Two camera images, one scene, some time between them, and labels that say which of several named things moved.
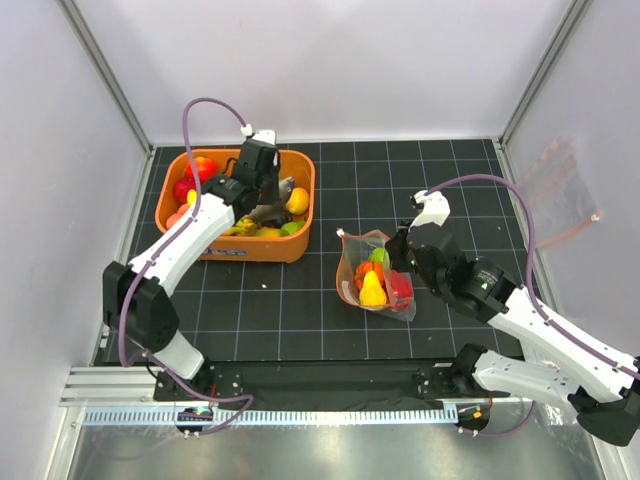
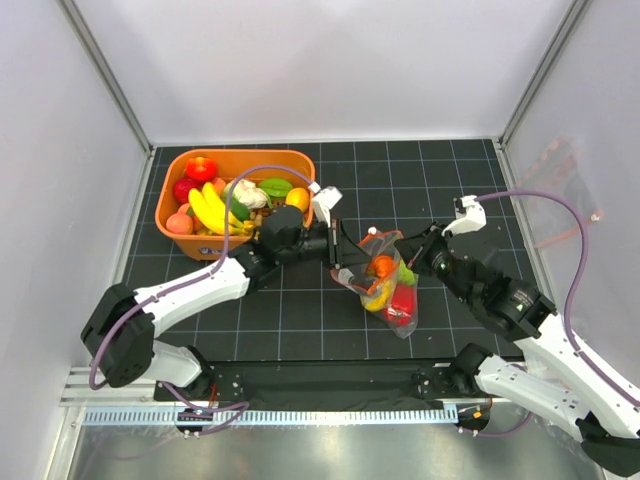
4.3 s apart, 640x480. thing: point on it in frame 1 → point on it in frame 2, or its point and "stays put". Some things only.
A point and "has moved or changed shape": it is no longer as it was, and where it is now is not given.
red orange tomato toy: x=205 y=167 stays put
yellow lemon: x=298 y=201 stays put
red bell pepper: x=401 y=287 has moved or changed shape
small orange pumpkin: x=363 y=267 has moved or changed shape
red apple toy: x=181 y=189 stays put
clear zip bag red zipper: x=365 y=277 has moved or changed shape
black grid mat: x=293 y=309 stays put
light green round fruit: x=380 y=254 → x=405 y=275
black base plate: x=362 y=384 stays put
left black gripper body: x=269 y=186 → x=312 y=245
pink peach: x=172 y=219 stays put
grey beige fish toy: x=277 y=213 → x=358 y=277
